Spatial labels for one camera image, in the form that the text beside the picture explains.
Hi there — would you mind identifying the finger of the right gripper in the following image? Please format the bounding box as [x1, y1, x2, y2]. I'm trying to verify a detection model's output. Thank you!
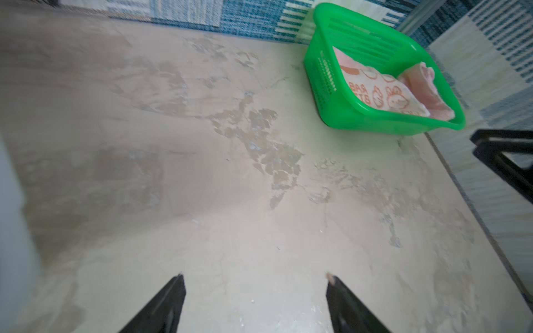
[470, 129, 532, 202]

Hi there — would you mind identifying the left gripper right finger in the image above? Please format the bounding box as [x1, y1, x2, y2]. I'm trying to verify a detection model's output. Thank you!
[326, 273, 391, 333]

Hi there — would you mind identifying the orange patterned towel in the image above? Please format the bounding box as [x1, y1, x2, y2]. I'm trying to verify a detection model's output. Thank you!
[340, 63, 430, 117]

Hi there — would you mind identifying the green plastic basket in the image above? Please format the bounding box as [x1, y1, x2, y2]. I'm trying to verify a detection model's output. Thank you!
[304, 3, 466, 135]

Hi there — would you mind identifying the pink towel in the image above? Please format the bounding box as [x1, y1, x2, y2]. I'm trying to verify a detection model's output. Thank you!
[332, 46, 456, 122]

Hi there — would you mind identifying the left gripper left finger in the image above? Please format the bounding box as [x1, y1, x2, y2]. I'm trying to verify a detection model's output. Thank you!
[119, 274, 186, 333]

